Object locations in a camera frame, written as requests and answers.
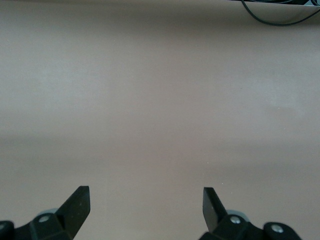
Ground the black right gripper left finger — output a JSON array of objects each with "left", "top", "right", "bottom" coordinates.
[{"left": 14, "top": 185, "right": 90, "bottom": 240}]

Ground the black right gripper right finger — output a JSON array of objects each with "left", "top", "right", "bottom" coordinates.
[{"left": 199, "top": 187, "right": 266, "bottom": 240}]

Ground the black looped cable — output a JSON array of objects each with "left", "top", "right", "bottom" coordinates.
[{"left": 241, "top": 0, "right": 320, "bottom": 27}]

